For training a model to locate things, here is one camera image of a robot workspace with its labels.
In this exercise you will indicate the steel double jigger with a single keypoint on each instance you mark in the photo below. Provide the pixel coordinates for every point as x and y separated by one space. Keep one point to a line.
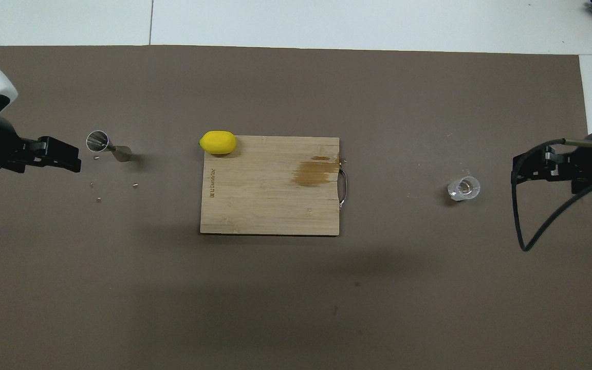
121 152

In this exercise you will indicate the small clear glass cup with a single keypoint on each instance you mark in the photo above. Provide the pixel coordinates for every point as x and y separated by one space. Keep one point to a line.
464 188

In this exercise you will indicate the yellow lemon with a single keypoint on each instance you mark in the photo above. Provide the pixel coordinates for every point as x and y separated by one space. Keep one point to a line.
218 142

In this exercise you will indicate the bamboo cutting board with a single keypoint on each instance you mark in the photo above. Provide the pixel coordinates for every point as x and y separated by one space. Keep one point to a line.
265 195

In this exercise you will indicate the brown table mat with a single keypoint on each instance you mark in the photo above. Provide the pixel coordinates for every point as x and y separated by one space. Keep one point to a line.
296 298

